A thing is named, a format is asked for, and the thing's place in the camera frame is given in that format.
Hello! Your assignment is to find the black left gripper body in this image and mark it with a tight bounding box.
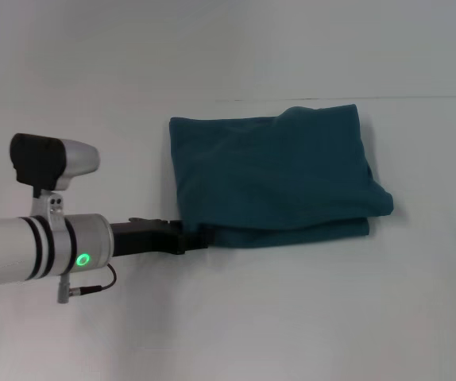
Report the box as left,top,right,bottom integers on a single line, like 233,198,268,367
109,217,186,257

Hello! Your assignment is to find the dark left arm cable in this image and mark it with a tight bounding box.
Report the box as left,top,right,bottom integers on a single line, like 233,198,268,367
56,263,118,306

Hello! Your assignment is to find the blue short-sleeved shirt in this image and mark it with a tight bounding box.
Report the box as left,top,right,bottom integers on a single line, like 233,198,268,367
168,103,395,250

